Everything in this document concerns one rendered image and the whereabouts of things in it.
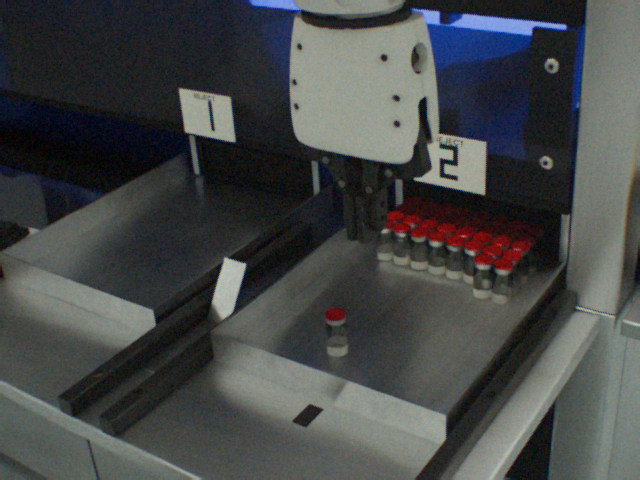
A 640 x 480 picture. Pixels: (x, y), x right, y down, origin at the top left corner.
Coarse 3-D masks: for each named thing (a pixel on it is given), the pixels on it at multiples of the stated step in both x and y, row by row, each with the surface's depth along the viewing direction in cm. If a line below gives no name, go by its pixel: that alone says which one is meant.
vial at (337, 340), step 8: (328, 320) 86; (344, 320) 86; (328, 328) 86; (336, 328) 86; (344, 328) 86; (328, 336) 87; (336, 336) 86; (344, 336) 86; (328, 344) 87; (336, 344) 87; (344, 344) 87; (328, 352) 88; (336, 352) 87; (344, 352) 87
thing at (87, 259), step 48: (144, 192) 123; (192, 192) 124; (240, 192) 123; (48, 240) 110; (96, 240) 113; (144, 240) 112; (192, 240) 111; (240, 240) 110; (48, 288) 101; (96, 288) 96; (144, 288) 101; (192, 288) 96
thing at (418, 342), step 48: (336, 240) 103; (288, 288) 97; (336, 288) 99; (384, 288) 98; (432, 288) 98; (528, 288) 96; (240, 336) 91; (288, 336) 91; (384, 336) 90; (432, 336) 89; (480, 336) 89; (288, 384) 84; (336, 384) 80; (384, 384) 83; (432, 384) 83; (480, 384) 79; (432, 432) 75
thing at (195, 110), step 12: (180, 96) 112; (192, 96) 111; (204, 96) 110; (216, 96) 109; (192, 108) 112; (204, 108) 111; (216, 108) 110; (228, 108) 108; (192, 120) 113; (204, 120) 112; (216, 120) 111; (228, 120) 109; (192, 132) 114; (204, 132) 113; (216, 132) 111; (228, 132) 110
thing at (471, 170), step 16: (432, 144) 94; (448, 144) 93; (464, 144) 92; (480, 144) 90; (432, 160) 95; (464, 160) 92; (480, 160) 91; (432, 176) 96; (464, 176) 93; (480, 176) 92; (480, 192) 93
